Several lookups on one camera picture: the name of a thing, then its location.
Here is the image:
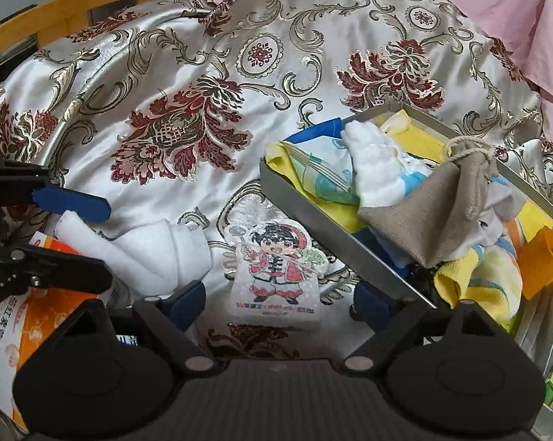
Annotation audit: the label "taupe drawstring pouch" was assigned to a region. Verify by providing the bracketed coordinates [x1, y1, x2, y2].
[357, 135, 500, 269]

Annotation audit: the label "yellow blue printed cloth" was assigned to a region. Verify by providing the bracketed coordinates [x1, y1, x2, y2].
[265, 118, 362, 207]

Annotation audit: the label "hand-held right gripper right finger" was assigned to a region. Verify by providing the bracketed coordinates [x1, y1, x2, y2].
[343, 280, 492, 373]

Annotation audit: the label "cartoon printed packet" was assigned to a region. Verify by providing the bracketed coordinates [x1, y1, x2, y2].
[233, 222, 327, 331]

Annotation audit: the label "white box with orange label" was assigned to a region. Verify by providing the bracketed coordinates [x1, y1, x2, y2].
[0, 232, 121, 430]

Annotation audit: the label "pink sheet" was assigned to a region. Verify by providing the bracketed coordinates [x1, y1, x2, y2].
[196, 0, 553, 143]

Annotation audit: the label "white gauze towel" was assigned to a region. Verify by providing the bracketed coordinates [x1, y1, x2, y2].
[340, 121, 436, 207]

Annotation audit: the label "white fleece cloth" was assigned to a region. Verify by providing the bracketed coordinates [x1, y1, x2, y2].
[55, 210, 213, 297]

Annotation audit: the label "yellow striped towel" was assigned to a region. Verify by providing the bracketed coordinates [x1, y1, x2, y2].
[434, 243, 524, 323]

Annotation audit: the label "orange cup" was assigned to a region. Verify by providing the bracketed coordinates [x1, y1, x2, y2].
[519, 227, 553, 300]

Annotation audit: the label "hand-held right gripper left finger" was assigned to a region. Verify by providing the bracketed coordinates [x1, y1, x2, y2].
[64, 280, 221, 374]

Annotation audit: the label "floral satin bedspread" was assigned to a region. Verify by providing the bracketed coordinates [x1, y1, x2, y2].
[0, 0, 553, 377]

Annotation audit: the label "wooden bed rail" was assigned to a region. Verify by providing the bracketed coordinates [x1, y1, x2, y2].
[0, 0, 201, 67]

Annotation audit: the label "grey metal tray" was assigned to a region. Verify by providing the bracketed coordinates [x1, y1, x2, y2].
[258, 102, 553, 439]

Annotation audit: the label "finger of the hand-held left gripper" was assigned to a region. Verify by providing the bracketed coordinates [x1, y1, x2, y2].
[0, 154, 112, 223]
[0, 218, 114, 314]

